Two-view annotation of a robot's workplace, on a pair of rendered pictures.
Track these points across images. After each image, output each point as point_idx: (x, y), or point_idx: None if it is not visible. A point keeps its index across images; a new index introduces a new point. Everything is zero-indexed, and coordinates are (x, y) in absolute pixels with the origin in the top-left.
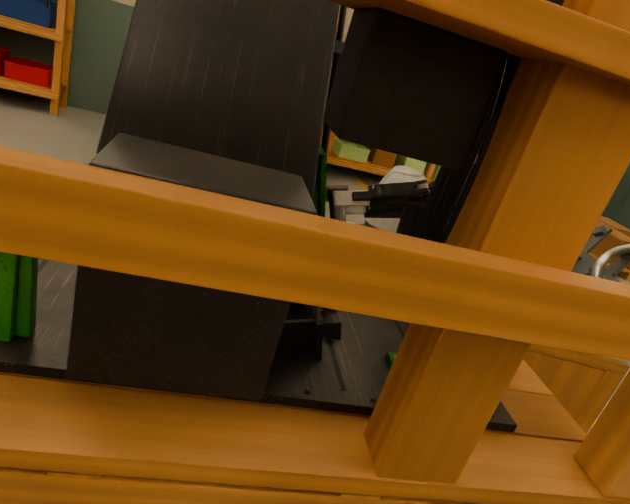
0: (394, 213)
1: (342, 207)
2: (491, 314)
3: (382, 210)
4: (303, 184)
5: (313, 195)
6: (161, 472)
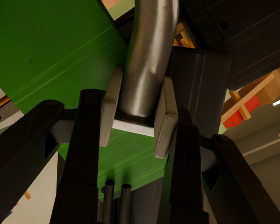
0: None
1: (161, 81)
2: None
3: (99, 140)
4: None
5: (225, 70)
6: None
